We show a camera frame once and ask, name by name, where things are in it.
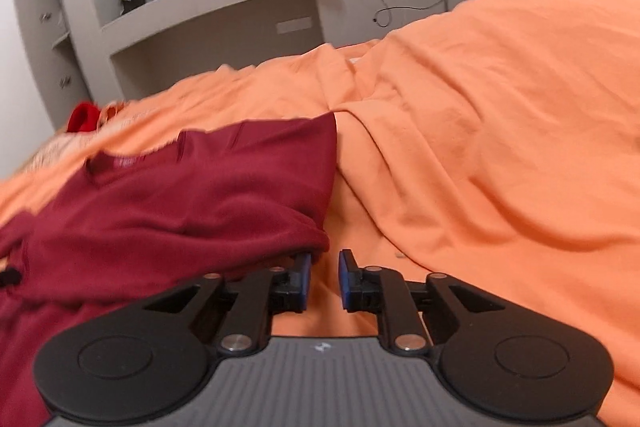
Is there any grey tall cabinet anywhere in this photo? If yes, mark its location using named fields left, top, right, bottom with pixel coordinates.
left=9, top=0, right=123, bottom=130

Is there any white outlet plate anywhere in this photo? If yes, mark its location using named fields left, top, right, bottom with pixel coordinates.
left=276, top=19, right=314, bottom=34

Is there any orange blanket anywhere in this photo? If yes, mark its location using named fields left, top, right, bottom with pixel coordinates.
left=0, top=0, right=640, bottom=427

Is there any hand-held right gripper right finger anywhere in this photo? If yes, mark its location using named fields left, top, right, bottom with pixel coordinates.
left=338, top=249, right=506, bottom=354

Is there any bright red cloth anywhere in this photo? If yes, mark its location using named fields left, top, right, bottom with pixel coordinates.
left=67, top=103, right=104, bottom=134

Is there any grey built-in desk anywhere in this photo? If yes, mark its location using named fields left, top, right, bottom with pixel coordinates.
left=99, top=0, right=493, bottom=104

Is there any floral bed sheet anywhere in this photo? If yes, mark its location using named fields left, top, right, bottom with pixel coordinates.
left=15, top=104, right=156, bottom=175

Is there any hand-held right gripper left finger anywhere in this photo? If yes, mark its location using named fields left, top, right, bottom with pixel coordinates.
left=142, top=252, right=313, bottom=354

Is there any dark red shirt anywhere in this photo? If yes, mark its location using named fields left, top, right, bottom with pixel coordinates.
left=0, top=112, right=339, bottom=427

